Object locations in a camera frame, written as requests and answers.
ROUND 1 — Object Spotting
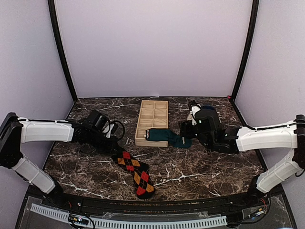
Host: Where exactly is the dark green sock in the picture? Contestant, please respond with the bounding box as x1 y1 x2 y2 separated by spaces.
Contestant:
145 128 192 148

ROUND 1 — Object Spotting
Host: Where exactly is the black red yellow argyle sock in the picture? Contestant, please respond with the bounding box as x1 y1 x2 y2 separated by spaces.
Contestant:
112 151 155 199

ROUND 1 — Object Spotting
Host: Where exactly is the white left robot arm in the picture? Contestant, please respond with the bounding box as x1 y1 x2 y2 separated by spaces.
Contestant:
0 110 119 208

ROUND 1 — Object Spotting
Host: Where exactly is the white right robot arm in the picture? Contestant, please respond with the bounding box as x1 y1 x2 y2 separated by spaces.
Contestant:
180 104 305 207

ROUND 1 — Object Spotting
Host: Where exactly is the blue enamel mug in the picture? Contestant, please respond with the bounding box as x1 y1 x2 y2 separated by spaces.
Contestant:
202 105 215 111

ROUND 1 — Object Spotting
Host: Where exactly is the wooden compartment tray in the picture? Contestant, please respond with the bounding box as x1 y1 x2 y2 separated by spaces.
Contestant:
135 100 168 147

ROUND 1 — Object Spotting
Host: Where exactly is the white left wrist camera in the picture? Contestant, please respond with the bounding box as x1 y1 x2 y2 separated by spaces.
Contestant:
102 124 114 138

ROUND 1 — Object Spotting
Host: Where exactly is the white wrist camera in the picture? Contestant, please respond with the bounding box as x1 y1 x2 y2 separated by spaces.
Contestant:
102 124 114 138
186 100 201 121

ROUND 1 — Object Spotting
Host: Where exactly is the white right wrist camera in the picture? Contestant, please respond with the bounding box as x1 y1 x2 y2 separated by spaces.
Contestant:
186 100 201 121

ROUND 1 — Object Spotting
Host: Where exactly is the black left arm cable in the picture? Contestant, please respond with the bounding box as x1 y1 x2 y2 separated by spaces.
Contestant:
108 120 126 144

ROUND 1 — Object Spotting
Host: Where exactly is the black front table rail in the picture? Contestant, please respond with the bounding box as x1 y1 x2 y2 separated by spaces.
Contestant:
42 190 270 215

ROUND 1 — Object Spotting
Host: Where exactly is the white slotted cable duct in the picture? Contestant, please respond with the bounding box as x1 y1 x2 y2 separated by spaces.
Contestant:
30 204 227 229

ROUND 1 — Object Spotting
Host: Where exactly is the black right frame post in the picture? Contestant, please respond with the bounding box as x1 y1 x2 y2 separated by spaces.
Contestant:
231 0 259 103

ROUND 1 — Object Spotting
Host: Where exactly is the black frame post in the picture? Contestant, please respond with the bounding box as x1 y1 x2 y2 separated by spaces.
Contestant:
231 0 259 103
47 0 78 103

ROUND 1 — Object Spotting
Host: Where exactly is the black left frame post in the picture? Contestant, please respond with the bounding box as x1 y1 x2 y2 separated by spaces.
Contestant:
47 0 78 103

